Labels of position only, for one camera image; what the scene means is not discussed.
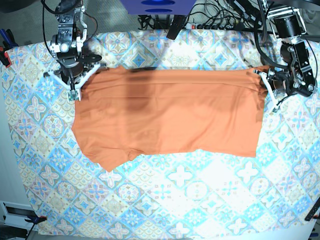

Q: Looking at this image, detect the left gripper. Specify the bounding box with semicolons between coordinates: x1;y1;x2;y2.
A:
253;68;294;113

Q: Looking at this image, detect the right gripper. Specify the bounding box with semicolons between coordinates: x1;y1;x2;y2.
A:
43;52;105;91

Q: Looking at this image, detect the orange T-shirt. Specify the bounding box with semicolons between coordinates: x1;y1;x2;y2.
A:
72;66;267;171

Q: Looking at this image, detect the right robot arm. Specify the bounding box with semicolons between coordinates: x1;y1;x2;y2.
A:
41;0;106;92

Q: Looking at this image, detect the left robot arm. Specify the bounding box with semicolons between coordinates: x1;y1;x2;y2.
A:
254;0;320;112

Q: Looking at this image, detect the blue clamp upper left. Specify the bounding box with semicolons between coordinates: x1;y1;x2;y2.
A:
0;28;19;68

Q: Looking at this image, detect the blue clamp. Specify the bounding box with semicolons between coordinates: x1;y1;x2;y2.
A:
24;215;47;240
0;28;19;68

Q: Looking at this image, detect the patterned blue tablecloth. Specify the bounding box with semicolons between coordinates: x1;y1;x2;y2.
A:
0;43;320;240

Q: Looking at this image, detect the blue clamp lower left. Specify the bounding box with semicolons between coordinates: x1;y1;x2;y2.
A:
24;215;47;240

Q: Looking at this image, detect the power strip with red switch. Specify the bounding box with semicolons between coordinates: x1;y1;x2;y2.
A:
184;22;235;31

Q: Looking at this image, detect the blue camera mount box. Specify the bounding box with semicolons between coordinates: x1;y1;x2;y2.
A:
120;0;196;15

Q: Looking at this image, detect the white floor rail box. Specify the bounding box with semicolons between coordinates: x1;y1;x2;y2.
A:
0;201;36;228

